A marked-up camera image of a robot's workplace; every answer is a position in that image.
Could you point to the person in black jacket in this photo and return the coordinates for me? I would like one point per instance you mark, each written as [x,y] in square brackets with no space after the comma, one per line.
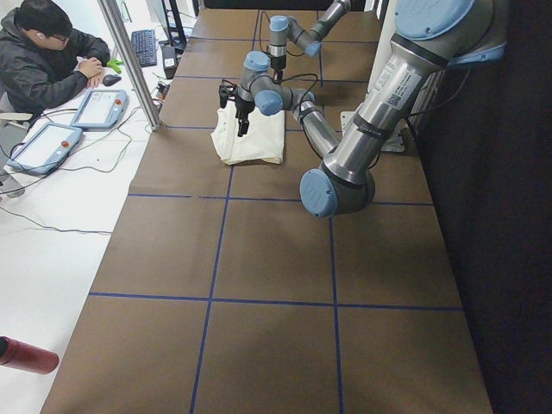
[45,61]

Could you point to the blue teach pendant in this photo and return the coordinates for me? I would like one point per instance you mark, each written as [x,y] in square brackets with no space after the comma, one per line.
[100,109]
[46,150]

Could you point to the far blue teach pendant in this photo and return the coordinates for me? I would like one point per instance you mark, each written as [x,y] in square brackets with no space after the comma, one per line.
[100,109]

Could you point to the aluminium frame post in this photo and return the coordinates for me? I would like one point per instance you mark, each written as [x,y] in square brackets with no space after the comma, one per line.
[122,42]

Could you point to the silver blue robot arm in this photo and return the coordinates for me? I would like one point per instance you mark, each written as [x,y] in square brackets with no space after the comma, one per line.
[429,36]
[286,28]

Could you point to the black box white label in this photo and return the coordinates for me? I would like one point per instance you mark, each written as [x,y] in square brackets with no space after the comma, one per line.
[169,61]

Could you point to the black keyboard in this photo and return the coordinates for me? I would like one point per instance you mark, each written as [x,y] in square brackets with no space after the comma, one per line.
[143,43]

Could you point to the green plastic object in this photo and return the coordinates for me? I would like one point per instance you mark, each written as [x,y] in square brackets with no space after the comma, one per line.
[115,65]

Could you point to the near blue teach pendant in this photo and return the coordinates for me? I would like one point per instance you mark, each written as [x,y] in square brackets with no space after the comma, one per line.
[46,150]

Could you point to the red bottle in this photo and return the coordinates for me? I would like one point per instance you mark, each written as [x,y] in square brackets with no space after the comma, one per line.
[26,357]

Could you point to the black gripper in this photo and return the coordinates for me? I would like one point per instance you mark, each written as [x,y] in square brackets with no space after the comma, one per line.
[240,106]
[277,65]

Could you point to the cream long-sleeve cat shirt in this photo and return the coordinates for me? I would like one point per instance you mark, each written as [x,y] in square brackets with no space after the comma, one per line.
[265,139]

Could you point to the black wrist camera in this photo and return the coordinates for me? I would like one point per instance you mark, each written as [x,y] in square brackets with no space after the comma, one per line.
[226,93]

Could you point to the small orange electronics box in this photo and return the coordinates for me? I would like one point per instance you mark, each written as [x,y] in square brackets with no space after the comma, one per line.
[162,90]

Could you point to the black computer mouse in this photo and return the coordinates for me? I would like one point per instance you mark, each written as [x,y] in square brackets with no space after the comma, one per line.
[110,79]

